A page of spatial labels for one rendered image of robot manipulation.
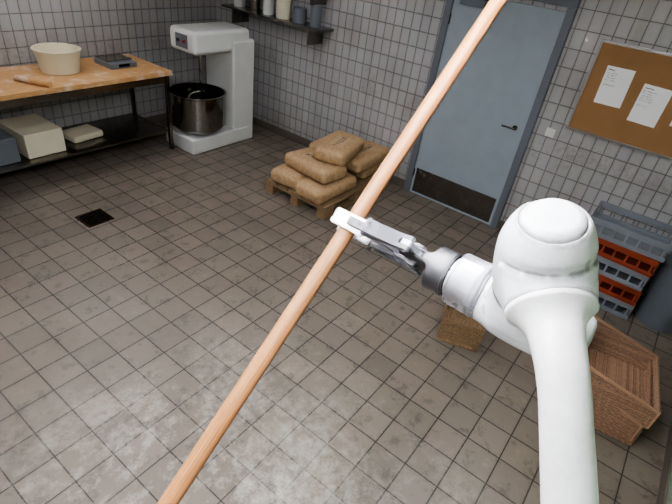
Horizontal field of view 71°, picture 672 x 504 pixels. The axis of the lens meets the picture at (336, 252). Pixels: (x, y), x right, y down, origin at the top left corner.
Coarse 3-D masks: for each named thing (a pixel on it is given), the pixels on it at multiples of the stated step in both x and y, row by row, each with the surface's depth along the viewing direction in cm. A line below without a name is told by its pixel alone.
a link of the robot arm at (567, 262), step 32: (512, 224) 53; (544, 224) 50; (576, 224) 50; (512, 256) 53; (544, 256) 50; (576, 256) 49; (512, 288) 54; (544, 288) 51; (576, 288) 51; (512, 320) 56; (544, 320) 52; (576, 320) 51; (544, 352) 51; (576, 352) 50; (544, 384) 50; (576, 384) 49; (544, 416) 51; (576, 416) 49; (544, 448) 51; (576, 448) 49; (544, 480) 51; (576, 480) 49
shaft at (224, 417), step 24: (504, 0) 93; (480, 24) 91; (456, 72) 90; (432, 96) 88; (408, 144) 87; (384, 168) 86; (360, 216) 85; (336, 240) 84; (312, 288) 82; (288, 312) 81; (264, 360) 80; (240, 384) 79; (240, 408) 80; (216, 432) 78; (192, 456) 77; (192, 480) 77
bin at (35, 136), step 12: (0, 120) 457; (12, 120) 460; (24, 120) 464; (36, 120) 467; (12, 132) 447; (24, 132) 442; (36, 132) 445; (48, 132) 452; (60, 132) 462; (24, 144) 442; (36, 144) 448; (48, 144) 457; (60, 144) 467; (36, 156) 453
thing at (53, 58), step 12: (36, 48) 457; (48, 48) 468; (60, 48) 474; (72, 48) 474; (48, 60) 445; (60, 60) 447; (72, 60) 455; (48, 72) 453; (60, 72) 454; (72, 72) 462
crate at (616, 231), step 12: (600, 204) 407; (612, 204) 402; (600, 216) 411; (636, 216) 394; (600, 228) 393; (612, 228) 373; (624, 228) 367; (636, 228) 398; (612, 240) 376; (624, 240) 371; (636, 240) 383; (648, 240) 360; (660, 240) 388; (648, 252) 364; (660, 252) 371
